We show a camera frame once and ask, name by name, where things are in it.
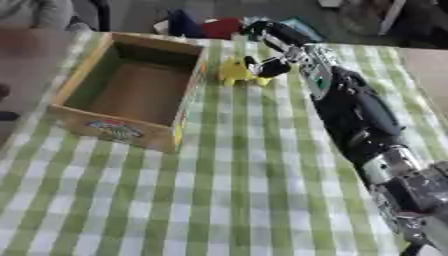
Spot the black chair leg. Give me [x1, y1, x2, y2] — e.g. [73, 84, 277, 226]
[89, 0, 114, 33]

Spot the teal flat object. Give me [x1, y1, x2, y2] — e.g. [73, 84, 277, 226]
[280, 17, 328, 44]

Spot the yellow soft toy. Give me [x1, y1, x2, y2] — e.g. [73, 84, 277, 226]
[217, 55, 273, 88]

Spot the dark blue bag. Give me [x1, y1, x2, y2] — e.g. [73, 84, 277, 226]
[166, 8, 207, 38]

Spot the red bag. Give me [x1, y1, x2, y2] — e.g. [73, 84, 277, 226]
[201, 17, 245, 40]

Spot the tan cardboard box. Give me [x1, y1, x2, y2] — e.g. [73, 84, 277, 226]
[47, 31, 210, 154]

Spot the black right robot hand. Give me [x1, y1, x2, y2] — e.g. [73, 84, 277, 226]
[238, 20, 312, 79]

